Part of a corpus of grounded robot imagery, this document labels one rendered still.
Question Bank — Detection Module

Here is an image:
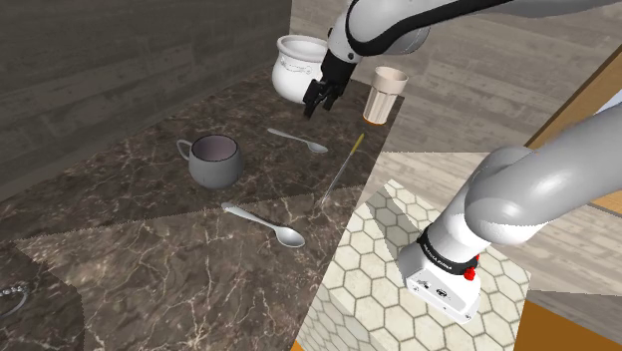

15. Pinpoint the silver beaded ring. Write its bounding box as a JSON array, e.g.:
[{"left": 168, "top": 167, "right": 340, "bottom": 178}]
[{"left": 0, "top": 283, "right": 31, "bottom": 320}]

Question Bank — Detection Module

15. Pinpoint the beige ribbed cup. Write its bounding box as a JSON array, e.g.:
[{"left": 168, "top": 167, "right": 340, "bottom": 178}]
[{"left": 362, "top": 66, "right": 410, "bottom": 127}]

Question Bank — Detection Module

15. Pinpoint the white ceramic pot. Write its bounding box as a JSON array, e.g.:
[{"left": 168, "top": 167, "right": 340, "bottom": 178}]
[{"left": 270, "top": 34, "right": 332, "bottom": 106}]

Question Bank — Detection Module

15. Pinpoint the small silver spoon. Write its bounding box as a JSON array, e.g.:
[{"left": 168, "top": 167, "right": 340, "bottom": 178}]
[{"left": 265, "top": 127, "right": 330, "bottom": 156}]

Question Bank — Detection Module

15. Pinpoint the large silver spoon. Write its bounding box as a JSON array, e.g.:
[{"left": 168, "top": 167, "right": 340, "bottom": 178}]
[{"left": 220, "top": 201, "right": 307, "bottom": 249}]

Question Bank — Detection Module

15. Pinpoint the hexagon patterned robot stand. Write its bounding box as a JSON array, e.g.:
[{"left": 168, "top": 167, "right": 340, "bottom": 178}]
[{"left": 295, "top": 178, "right": 532, "bottom": 351}]

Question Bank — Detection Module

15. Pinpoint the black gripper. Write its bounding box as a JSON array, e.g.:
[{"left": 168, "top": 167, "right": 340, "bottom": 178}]
[{"left": 302, "top": 50, "right": 359, "bottom": 121}]

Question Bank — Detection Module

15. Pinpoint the thin yellow-handled tool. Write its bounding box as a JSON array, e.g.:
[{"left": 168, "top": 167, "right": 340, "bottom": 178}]
[{"left": 320, "top": 132, "right": 366, "bottom": 205}]

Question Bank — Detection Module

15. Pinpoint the grey mug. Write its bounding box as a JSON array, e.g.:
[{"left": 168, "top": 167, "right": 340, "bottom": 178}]
[{"left": 175, "top": 134, "right": 245, "bottom": 191}]

